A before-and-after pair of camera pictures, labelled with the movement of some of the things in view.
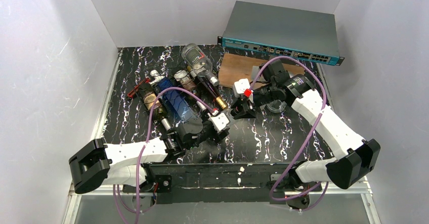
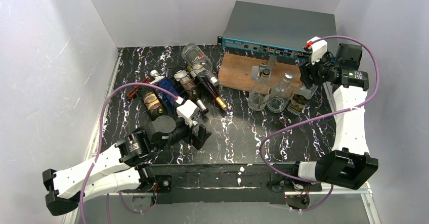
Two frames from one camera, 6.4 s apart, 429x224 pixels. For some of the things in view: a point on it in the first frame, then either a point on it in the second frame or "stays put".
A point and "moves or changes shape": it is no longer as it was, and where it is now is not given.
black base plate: [221, 183] stays put
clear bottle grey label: [201, 64] stays put
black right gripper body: [248, 105] → [309, 76]
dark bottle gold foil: [207, 84] stays put
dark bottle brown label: [147, 92] stays put
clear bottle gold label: [227, 113] moves or changes shape
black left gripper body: [208, 133] → [196, 135]
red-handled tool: [145, 81] stays put
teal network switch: [282, 30] stays put
